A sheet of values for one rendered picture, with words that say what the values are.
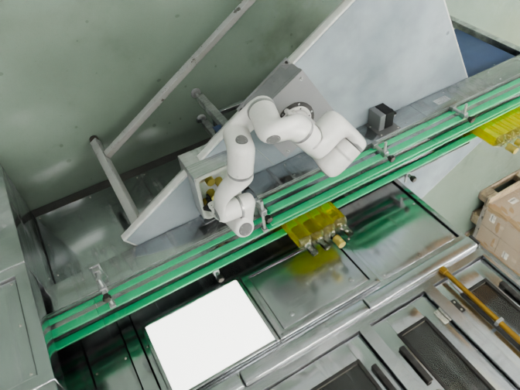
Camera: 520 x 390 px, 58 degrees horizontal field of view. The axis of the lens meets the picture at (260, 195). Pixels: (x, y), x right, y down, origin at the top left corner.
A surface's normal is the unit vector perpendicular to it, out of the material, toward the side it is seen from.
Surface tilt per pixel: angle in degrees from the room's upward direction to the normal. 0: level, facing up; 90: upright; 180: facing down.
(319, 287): 90
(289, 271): 90
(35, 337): 90
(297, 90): 4
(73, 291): 90
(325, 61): 0
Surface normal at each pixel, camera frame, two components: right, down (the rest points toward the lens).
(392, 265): -0.08, -0.70
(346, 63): 0.50, 0.59
